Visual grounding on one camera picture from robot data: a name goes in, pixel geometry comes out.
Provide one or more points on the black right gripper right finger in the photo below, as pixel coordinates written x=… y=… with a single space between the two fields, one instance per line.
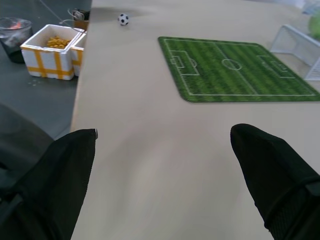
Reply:
x=280 y=180

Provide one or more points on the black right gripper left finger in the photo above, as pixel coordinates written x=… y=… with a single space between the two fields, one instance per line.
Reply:
x=50 y=185

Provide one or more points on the green soccer field mat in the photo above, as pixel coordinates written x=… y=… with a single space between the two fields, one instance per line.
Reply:
x=232 y=70

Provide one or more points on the small soccer ball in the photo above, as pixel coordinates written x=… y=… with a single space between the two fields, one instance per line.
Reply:
x=123 y=19

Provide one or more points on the white foam box yellow tape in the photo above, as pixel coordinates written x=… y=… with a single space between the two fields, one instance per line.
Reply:
x=78 y=58
x=48 y=53

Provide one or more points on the white toy goal with net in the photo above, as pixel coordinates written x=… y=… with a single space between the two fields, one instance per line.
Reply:
x=297 y=50

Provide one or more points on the yellow pieces in foam box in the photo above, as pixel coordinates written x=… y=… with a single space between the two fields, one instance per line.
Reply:
x=58 y=42

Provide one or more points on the black mesh waste bin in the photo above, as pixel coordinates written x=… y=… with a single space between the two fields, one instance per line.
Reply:
x=15 y=37

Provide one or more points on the green round object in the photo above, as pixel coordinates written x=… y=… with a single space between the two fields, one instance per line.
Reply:
x=315 y=23

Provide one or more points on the brown cardboard box with parts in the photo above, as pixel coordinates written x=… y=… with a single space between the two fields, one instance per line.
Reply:
x=81 y=18

